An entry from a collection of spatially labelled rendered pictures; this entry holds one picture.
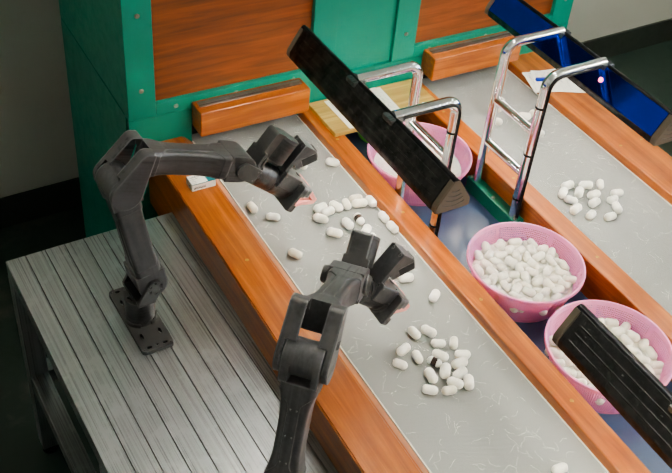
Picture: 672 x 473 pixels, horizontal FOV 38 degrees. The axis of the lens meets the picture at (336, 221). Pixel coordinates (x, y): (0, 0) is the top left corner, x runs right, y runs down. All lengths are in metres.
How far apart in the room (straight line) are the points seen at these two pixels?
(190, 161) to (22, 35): 1.29
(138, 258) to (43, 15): 1.26
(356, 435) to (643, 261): 0.87
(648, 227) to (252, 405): 1.06
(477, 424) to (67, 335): 0.86
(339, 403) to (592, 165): 1.07
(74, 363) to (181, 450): 0.31
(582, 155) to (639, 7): 2.09
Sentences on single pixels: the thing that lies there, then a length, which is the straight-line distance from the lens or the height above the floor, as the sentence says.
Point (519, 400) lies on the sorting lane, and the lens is 1.97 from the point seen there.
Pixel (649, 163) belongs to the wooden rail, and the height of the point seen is 0.77.
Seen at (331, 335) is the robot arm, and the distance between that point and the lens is 1.53.
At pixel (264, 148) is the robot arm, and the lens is 1.98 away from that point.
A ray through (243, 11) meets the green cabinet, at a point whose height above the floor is 1.07.
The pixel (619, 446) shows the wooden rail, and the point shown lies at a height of 0.76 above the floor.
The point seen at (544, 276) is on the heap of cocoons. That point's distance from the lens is 2.25.
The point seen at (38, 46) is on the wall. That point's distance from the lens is 3.11.
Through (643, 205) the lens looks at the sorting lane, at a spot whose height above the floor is 0.74.
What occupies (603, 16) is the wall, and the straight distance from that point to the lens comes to 4.51.
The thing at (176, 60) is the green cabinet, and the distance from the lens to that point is 2.37.
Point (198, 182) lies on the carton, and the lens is 2.29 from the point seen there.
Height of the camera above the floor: 2.21
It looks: 40 degrees down
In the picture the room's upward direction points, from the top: 6 degrees clockwise
